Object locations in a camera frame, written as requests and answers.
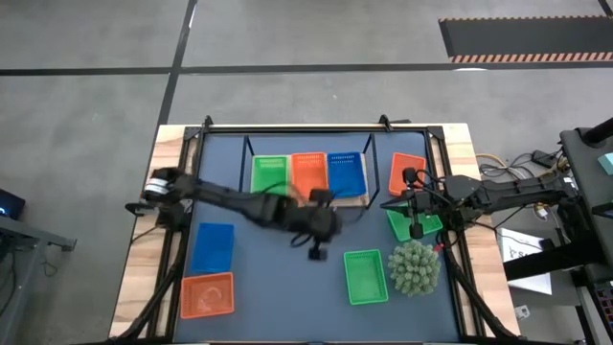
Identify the blue plastic basket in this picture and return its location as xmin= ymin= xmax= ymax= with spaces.
xmin=327 ymin=151 xmax=368 ymax=200
xmin=190 ymin=221 xmax=237 ymax=275

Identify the black hazard-striped floor mat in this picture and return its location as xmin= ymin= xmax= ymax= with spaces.
xmin=439 ymin=15 xmax=613 ymax=64

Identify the white printed paper sheet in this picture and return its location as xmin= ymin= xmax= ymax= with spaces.
xmin=496 ymin=227 xmax=555 ymax=296

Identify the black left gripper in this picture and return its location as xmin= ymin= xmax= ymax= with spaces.
xmin=286 ymin=189 xmax=343 ymax=262

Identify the yellow cable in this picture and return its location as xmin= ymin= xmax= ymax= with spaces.
xmin=476 ymin=151 xmax=571 ymax=192

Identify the orange-red plastic basket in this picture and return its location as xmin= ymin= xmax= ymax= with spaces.
xmin=388 ymin=151 xmax=427 ymax=197
xmin=180 ymin=271 xmax=236 ymax=320
xmin=290 ymin=151 xmax=329 ymax=196

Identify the pale green succulent ball plant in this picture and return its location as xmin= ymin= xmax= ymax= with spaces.
xmin=386 ymin=239 xmax=442 ymax=297

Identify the green plastic basket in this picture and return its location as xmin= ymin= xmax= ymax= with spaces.
xmin=386 ymin=205 xmax=444 ymax=243
xmin=250 ymin=154 xmax=291 ymax=196
xmin=343 ymin=248 xmax=390 ymax=307

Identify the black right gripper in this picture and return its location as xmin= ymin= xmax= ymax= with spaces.
xmin=380 ymin=167 xmax=449 ymax=240

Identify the black device with blue light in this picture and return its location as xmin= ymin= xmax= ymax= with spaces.
xmin=0 ymin=188 xmax=28 ymax=220

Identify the backlit keyboard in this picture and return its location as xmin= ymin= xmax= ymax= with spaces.
xmin=592 ymin=280 xmax=613 ymax=339

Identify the black metal rig frame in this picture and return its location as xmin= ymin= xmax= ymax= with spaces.
xmin=107 ymin=113 xmax=523 ymax=345

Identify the black equipment stand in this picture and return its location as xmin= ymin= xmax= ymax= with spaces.
xmin=502 ymin=116 xmax=613 ymax=345

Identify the blue-grey table mat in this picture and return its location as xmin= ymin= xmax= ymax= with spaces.
xmin=172 ymin=131 xmax=464 ymax=344

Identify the black power adapter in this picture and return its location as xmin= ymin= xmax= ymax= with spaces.
xmin=532 ymin=149 xmax=556 ymax=169

